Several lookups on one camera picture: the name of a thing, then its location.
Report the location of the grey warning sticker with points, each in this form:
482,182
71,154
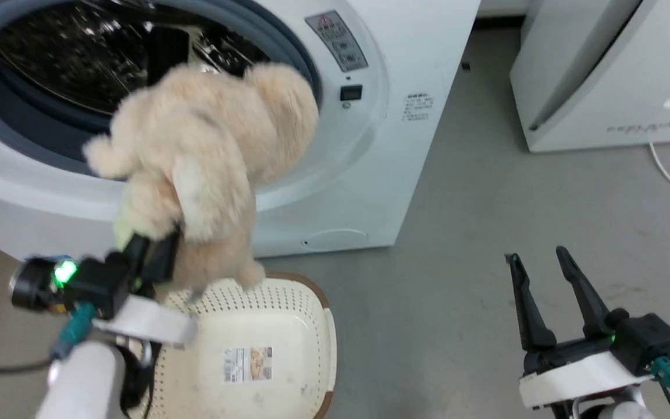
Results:
337,41

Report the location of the round drain filter cover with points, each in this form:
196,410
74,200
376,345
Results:
335,239

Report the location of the white appliance cabinet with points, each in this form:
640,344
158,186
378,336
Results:
608,75

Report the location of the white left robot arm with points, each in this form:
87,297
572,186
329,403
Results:
82,384

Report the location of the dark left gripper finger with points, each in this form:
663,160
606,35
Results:
135,250
163,256

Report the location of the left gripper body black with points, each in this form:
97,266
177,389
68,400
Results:
102,291

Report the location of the steel washing machine drum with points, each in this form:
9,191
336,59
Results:
79,52

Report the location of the white front-load washing machine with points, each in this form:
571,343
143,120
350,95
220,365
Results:
416,52

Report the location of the small printed text label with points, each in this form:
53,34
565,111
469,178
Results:
417,107

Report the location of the black door latch socket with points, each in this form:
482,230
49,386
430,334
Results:
350,92

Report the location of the product label sticker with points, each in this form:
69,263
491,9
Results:
248,364

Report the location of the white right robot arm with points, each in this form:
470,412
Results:
608,410

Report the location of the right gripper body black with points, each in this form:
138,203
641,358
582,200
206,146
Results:
602,361

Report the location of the cream perforated laundry basket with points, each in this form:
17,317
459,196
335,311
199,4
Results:
265,326

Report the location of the beige plush toy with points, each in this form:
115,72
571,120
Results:
207,151

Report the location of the grey rubber door gasket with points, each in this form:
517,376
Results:
15,122

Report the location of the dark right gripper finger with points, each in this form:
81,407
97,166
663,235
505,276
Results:
527,308
588,297

